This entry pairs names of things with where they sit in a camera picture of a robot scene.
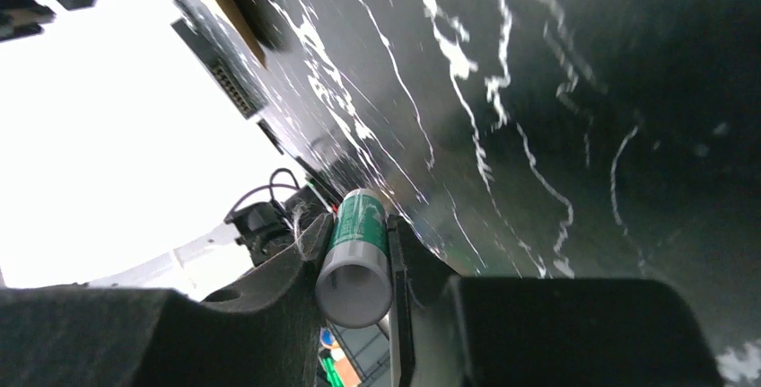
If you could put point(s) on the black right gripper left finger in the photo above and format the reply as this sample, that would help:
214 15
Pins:
261 330

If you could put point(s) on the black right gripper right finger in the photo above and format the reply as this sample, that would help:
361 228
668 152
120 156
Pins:
452 330

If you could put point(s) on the green white glue stick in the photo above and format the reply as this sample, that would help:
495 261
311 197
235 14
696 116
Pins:
354 288

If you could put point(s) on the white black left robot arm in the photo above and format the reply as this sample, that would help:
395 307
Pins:
260 224

